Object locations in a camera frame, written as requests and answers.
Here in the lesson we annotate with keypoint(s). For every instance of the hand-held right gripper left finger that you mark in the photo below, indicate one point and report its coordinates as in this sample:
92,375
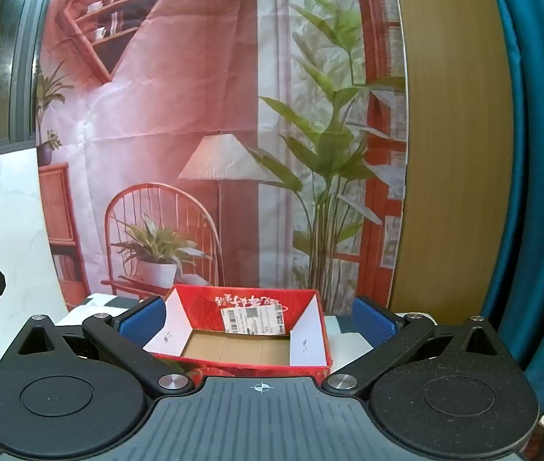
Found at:
143,322

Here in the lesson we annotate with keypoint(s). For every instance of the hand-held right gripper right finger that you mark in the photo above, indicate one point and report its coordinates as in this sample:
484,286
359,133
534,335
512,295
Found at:
374,321

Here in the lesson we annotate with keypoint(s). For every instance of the red cardboard box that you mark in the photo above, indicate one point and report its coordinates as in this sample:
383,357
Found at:
248,345

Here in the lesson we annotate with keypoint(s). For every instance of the printed tablecloth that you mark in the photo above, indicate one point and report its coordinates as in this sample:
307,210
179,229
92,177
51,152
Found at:
351,341

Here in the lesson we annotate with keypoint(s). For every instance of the white marble board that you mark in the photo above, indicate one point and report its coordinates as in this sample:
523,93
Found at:
3,230

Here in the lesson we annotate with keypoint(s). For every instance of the wooden panel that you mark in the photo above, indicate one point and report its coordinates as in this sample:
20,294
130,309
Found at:
454,153

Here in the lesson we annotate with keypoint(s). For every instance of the teal curtain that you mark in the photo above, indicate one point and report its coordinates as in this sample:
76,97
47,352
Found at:
541,153

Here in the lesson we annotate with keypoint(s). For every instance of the printed wall backdrop cloth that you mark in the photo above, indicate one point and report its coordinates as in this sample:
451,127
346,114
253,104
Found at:
214,105

